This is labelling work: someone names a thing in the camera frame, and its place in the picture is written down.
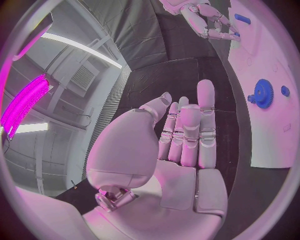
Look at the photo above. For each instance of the small blue plug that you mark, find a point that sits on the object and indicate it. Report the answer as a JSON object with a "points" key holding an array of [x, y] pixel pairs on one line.
{"points": [[236, 34]]}

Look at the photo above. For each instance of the white task board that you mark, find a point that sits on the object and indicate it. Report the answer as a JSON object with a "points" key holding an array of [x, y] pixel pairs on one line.
{"points": [[272, 120]]}

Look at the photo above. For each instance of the blue peg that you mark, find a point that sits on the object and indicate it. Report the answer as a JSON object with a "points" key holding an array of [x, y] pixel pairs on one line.
{"points": [[285, 91]]}

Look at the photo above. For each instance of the short blue cylinder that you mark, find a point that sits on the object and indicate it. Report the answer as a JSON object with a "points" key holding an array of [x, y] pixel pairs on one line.
{"points": [[250, 98]]}

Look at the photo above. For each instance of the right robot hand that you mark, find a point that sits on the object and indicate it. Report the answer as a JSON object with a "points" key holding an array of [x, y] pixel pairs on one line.
{"points": [[199, 16]]}

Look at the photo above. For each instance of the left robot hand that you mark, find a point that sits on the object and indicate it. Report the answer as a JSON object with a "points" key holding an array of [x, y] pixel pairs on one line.
{"points": [[140, 150]]}

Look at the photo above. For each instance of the long blue cylinder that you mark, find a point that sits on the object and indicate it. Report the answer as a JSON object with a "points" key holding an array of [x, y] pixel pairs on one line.
{"points": [[242, 18]]}

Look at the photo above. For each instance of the blue gear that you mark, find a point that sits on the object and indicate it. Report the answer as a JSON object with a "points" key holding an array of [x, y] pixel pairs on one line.
{"points": [[263, 93]]}

